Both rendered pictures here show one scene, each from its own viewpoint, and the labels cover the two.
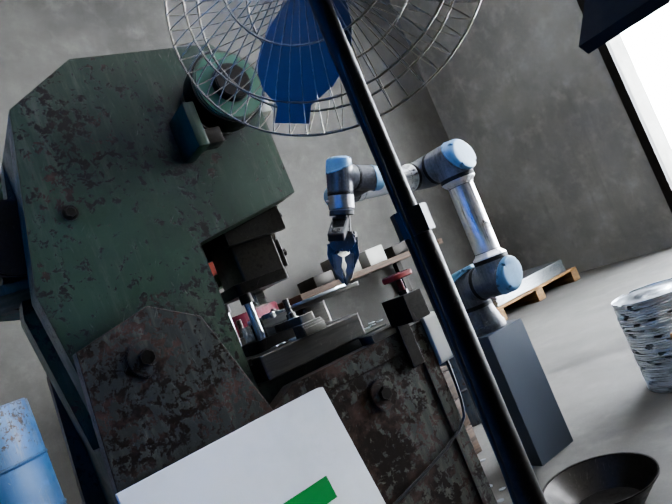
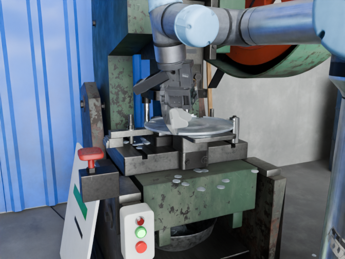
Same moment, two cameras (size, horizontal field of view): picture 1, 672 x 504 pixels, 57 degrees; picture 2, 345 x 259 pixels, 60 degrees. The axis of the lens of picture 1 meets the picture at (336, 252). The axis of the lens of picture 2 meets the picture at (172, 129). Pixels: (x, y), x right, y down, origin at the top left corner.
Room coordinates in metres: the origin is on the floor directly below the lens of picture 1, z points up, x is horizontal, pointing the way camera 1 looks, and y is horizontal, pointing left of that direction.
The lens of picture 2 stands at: (1.89, -0.80, 0.98)
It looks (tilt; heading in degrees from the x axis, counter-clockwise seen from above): 12 degrees down; 101
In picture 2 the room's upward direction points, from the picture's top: straight up
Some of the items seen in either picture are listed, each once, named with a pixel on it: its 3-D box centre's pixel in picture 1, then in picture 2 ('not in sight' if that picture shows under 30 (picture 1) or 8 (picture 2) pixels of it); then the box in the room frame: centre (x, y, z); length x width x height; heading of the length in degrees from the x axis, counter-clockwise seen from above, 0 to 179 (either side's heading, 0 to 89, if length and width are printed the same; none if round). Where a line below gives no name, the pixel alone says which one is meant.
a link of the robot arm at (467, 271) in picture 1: (468, 286); not in sight; (2.14, -0.38, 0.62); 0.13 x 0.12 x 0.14; 39
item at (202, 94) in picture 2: (250, 292); (173, 96); (1.69, 0.26, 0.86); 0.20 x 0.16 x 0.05; 34
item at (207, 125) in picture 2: (300, 303); (188, 124); (1.76, 0.15, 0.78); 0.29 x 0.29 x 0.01
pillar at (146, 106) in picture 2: (252, 314); (146, 111); (1.59, 0.26, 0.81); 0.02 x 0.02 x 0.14
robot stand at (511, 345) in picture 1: (511, 391); not in sight; (2.15, -0.38, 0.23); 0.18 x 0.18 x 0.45; 34
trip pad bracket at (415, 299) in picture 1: (413, 327); (100, 201); (1.56, -0.11, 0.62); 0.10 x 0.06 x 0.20; 34
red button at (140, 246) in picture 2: not in sight; (140, 246); (1.69, -0.17, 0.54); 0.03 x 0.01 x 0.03; 34
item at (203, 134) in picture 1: (216, 104); not in sight; (1.48, 0.13, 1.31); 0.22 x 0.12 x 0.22; 124
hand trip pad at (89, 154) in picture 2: (401, 287); (91, 164); (1.55, -0.12, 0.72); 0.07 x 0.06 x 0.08; 124
